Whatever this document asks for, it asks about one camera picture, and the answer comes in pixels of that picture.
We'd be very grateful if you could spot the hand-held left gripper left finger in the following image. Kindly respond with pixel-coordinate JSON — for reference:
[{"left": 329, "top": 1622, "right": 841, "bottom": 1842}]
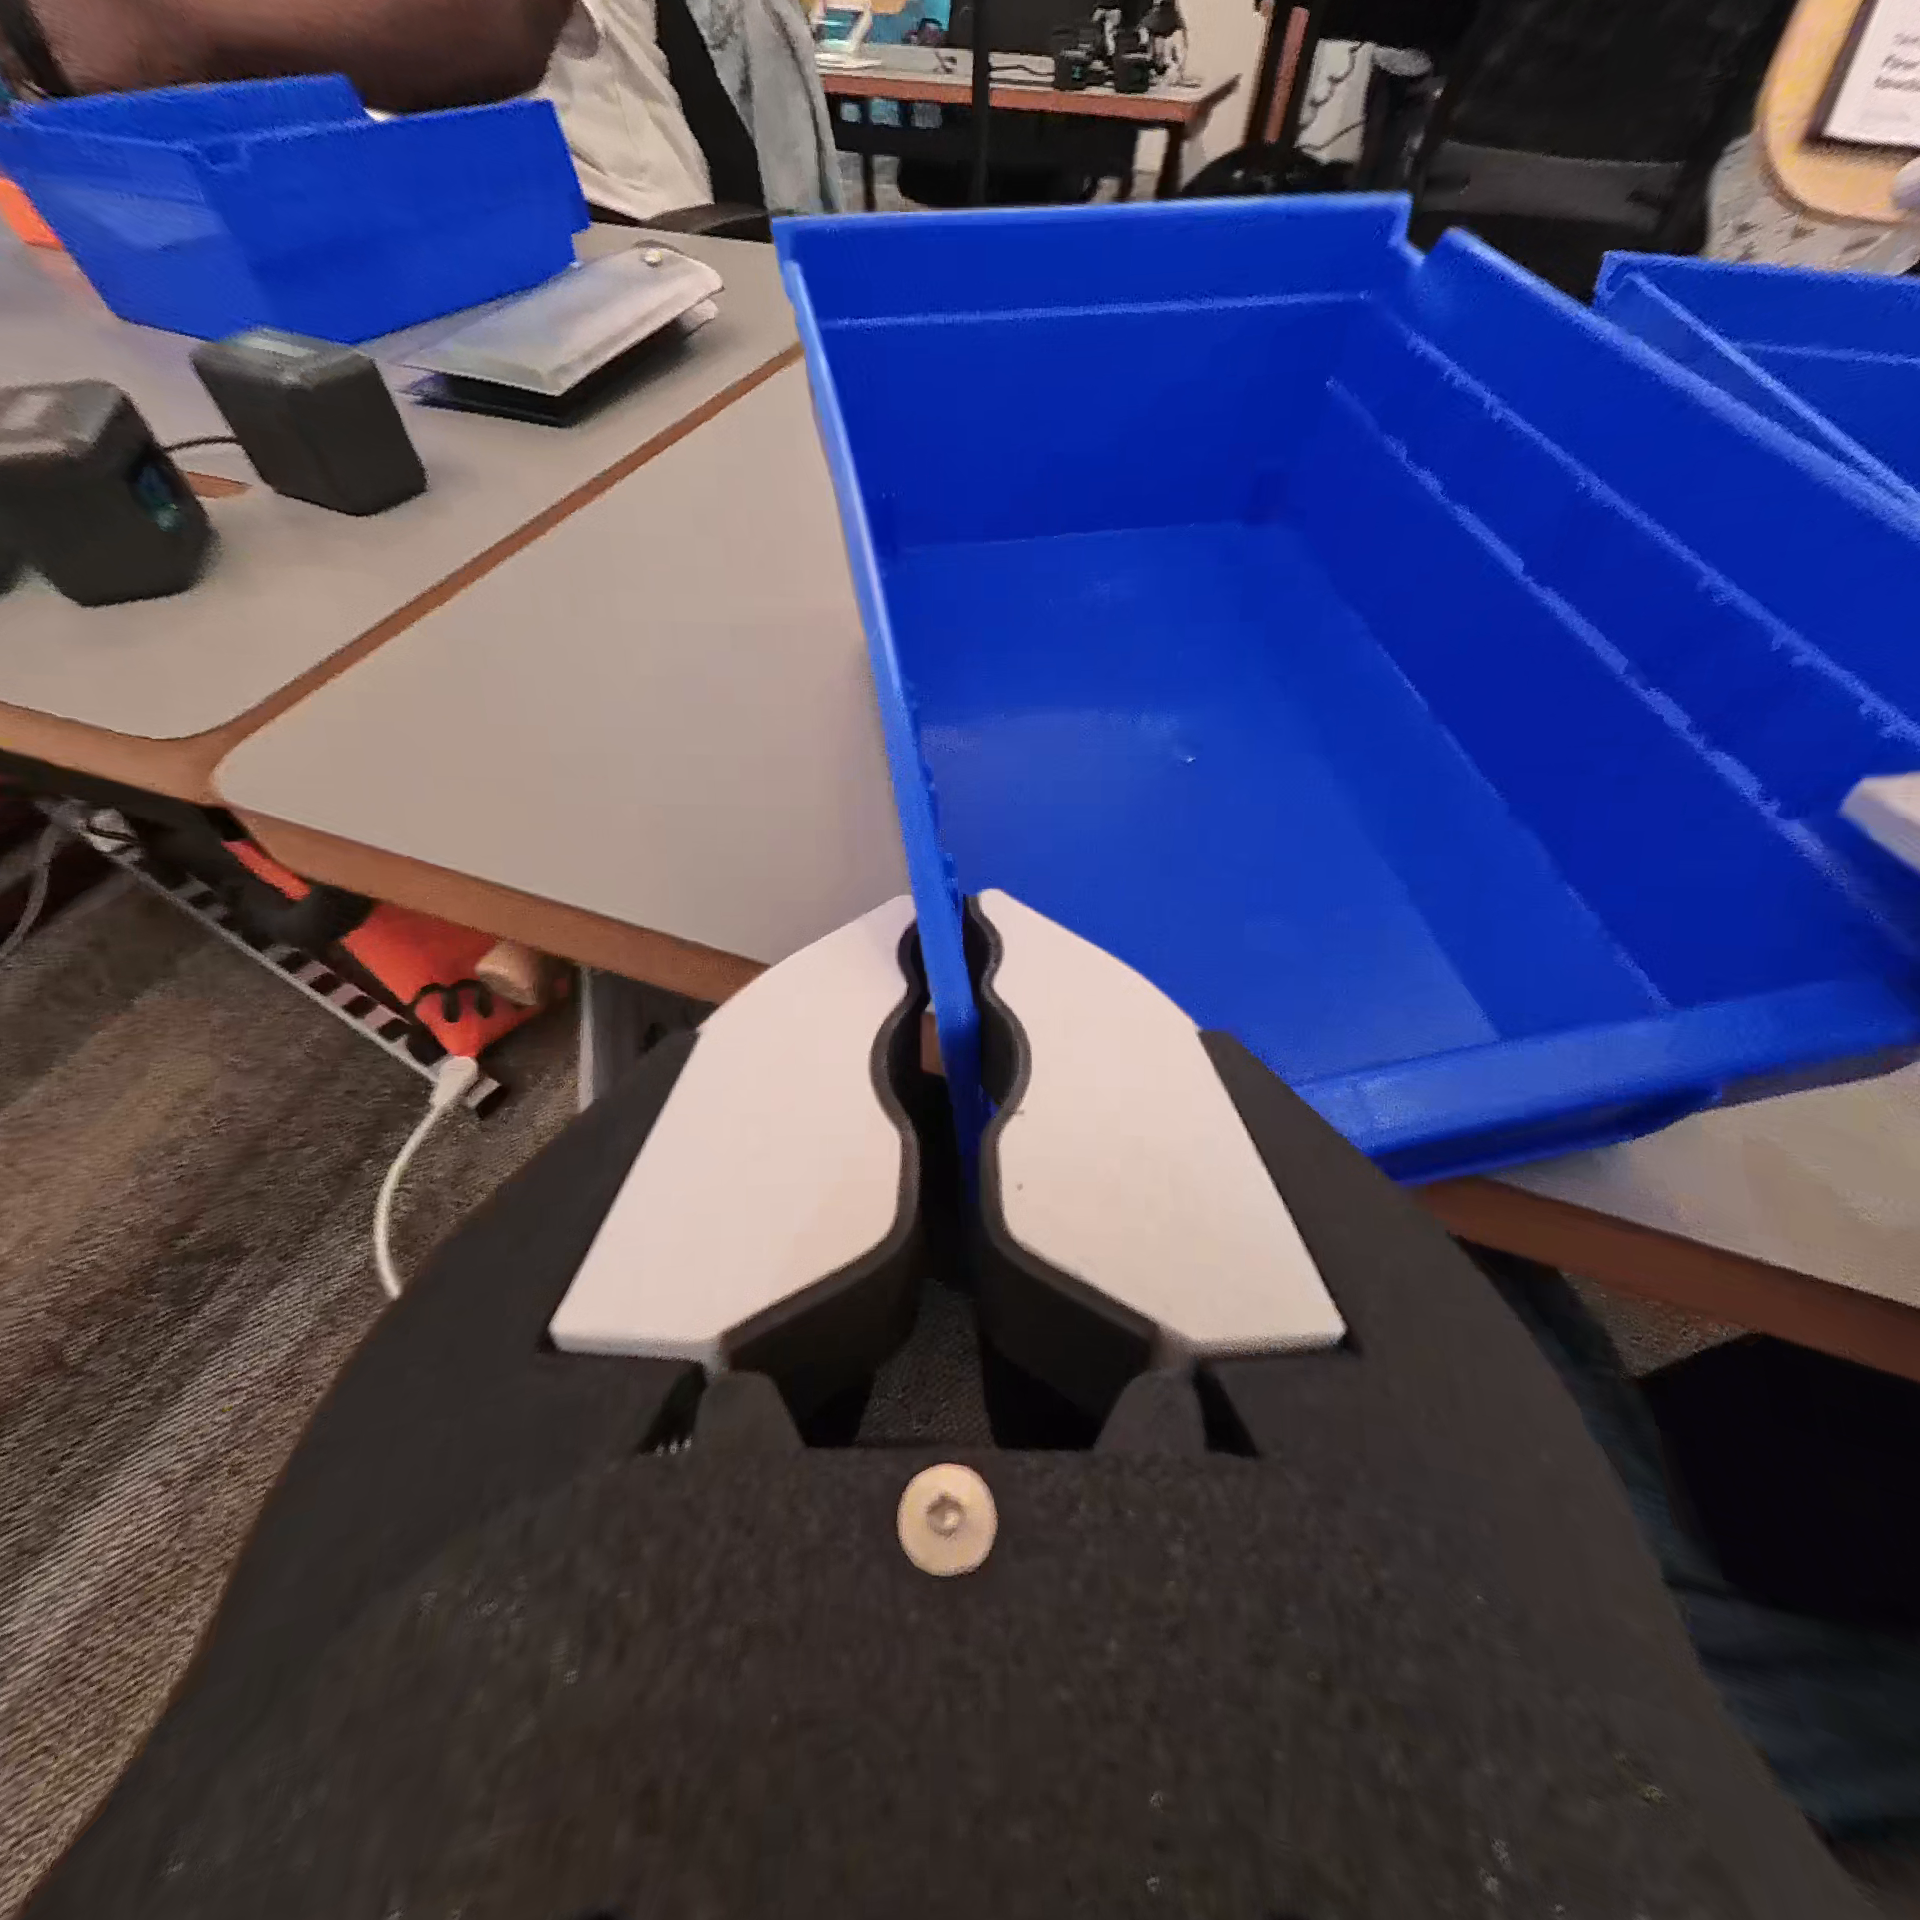
[{"left": 545, "top": 895, "right": 928, "bottom": 1448}]

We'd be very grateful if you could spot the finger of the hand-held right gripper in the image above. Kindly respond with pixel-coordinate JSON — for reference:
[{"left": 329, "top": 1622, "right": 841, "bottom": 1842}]
[{"left": 1841, "top": 772, "right": 1920, "bottom": 875}]

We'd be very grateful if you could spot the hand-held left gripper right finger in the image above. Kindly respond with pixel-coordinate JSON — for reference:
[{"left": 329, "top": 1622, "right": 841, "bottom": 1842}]
[{"left": 966, "top": 887, "right": 1348, "bottom": 1448}]

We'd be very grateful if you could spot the blue plastic bin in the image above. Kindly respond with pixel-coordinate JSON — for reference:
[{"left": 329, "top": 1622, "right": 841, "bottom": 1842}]
[
  {"left": 1592, "top": 251, "right": 1920, "bottom": 506},
  {"left": 773, "top": 195, "right": 1920, "bottom": 1187},
  {"left": 0, "top": 98, "right": 589, "bottom": 346},
  {"left": 0, "top": 75, "right": 367, "bottom": 166}
]

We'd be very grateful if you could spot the grey wood-edged desk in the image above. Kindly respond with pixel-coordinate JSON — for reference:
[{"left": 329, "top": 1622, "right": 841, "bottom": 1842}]
[{"left": 0, "top": 221, "right": 804, "bottom": 805}]

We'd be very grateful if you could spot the wooden document stand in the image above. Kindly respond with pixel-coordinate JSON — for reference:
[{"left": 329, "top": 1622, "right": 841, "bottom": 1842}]
[{"left": 1757, "top": 0, "right": 1920, "bottom": 227}]

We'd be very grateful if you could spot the printed instruction sheet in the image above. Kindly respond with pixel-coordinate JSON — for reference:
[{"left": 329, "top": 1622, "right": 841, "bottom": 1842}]
[{"left": 1822, "top": 0, "right": 1920, "bottom": 152}]

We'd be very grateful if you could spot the black device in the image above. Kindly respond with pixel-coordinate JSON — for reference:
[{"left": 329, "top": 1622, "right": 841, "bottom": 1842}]
[
  {"left": 0, "top": 379, "right": 214, "bottom": 608},
  {"left": 192, "top": 328, "right": 429, "bottom": 519}
]

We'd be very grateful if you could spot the grey pouch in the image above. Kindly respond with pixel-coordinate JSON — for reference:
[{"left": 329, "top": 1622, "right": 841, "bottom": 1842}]
[{"left": 403, "top": 243, "right": 726, "bottom": 430}]

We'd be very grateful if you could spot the grey jacket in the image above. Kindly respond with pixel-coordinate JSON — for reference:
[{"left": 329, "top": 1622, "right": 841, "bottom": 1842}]
[{"left": 732, "top": 0, "right": 846, "bottom": 215}]

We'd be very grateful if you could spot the brown table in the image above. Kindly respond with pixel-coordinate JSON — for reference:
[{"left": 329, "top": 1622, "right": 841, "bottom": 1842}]
[{"left": 815, "top": 42, "right": 1244, "bottom": 204}]

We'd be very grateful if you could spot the white cable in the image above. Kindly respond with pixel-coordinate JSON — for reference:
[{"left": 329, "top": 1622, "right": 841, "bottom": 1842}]
[{"left": 373, "top": 1053, "right": 484, "bottom": 1299}]

